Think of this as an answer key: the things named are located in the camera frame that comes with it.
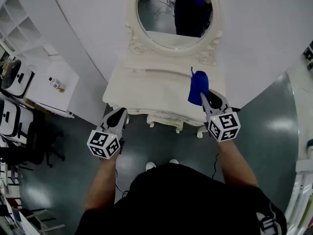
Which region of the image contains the person's right forearm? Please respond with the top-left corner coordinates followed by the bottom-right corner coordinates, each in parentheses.
top-left (216, 138), bottom-right (259, 188)

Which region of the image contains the clear plastic bottle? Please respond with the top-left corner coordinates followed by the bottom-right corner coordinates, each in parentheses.
top-left (48, 76), bottom-right (66, 94)

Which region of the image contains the black cable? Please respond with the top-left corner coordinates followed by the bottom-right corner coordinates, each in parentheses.
top-left (114, 169), bottom-right (129, 197)
top-left (211, 153), bottom-right (220, 180)

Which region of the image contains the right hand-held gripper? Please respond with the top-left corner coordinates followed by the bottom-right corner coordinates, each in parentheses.
top-left (201, 90), bottom-right (242, 143)

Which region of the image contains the white cubby shelf unit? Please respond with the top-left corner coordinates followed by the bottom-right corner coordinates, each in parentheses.
top-left (0, 0), bottom-right (59, 68)

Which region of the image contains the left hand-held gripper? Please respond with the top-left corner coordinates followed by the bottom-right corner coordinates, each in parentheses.
top-left (87, 107), bottom-right (130, 160)

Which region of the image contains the white-backed black office chair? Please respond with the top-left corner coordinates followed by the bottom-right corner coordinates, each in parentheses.
top-left (0, 98), bottom-right (66, 168)
top-left (1, 59), bottom-right (35, 99)

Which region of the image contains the oval white-framed mirror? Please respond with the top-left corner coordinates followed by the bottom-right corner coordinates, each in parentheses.
top-left (125, 0), bottom-right (223, 66)

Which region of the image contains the blue cloth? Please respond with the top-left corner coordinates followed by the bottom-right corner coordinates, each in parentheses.
top-left (187, 67), bottom-right (210, 106)

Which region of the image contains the person's left forearm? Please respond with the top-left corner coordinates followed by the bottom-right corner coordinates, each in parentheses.
top-left (84, 153), bottom-right (120, 212)

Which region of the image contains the white side table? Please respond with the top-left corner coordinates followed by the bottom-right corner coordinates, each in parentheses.
top-left (25, 55), bottom-right (80, 118)

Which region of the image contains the white dressing table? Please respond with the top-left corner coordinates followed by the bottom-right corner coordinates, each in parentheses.
top-left (102, 55), bottom-right (227, 139)

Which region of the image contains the white slatted furniture frame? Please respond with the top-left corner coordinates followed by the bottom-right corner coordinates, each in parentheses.
top-left (285, 155), bottom-right (313, 235)

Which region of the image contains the person's black clothing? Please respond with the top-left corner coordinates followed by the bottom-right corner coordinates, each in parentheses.
top-left (75, 163), bottom-right (288, 235)

